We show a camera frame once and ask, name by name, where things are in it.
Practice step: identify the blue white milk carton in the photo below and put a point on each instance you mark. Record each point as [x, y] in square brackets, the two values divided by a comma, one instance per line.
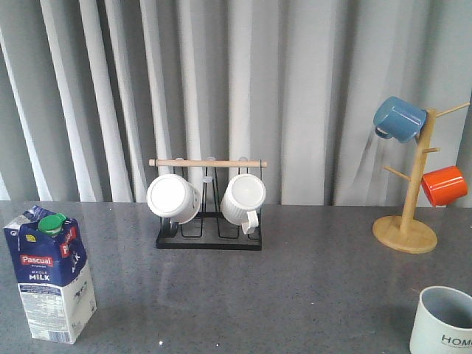
[52, 272]

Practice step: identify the cream HOME mug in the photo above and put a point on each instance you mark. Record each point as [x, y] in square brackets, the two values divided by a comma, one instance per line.
[442, 322]

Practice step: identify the white ribbed mug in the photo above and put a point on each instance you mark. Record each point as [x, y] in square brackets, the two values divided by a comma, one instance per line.
[242, 199]

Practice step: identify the white smooth mug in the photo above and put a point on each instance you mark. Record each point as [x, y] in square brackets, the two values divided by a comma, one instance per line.
[171, 196]

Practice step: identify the blue enamel mug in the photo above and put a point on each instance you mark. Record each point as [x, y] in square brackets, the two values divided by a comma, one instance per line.
[398, 119]

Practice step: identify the grey pleated curtain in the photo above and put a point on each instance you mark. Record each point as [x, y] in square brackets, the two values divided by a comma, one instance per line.
[91, 90]

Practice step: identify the wooden mug tree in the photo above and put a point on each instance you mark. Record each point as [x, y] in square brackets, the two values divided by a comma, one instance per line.
[403, 233]

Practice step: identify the orange enamel mug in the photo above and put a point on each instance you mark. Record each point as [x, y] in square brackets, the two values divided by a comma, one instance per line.
[442, 187]

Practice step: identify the black wire mug rack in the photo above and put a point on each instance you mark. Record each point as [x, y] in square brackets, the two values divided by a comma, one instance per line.
[209, 229]

